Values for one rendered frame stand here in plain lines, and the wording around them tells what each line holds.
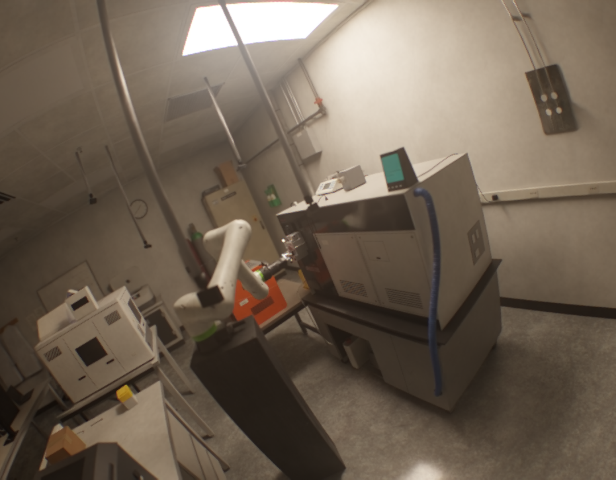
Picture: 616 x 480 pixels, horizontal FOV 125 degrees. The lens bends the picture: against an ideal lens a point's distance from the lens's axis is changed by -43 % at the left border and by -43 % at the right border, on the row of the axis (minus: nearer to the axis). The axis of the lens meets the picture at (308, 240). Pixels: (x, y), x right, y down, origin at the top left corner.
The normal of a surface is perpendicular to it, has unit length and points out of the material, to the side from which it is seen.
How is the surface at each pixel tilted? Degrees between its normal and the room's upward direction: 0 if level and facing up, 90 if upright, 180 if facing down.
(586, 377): 0
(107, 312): 90
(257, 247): 90
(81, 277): 90
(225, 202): 90
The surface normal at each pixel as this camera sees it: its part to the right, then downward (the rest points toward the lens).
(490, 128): -0.77, 0.45
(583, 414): -0.39, -0.89
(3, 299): 0.51, 0.00
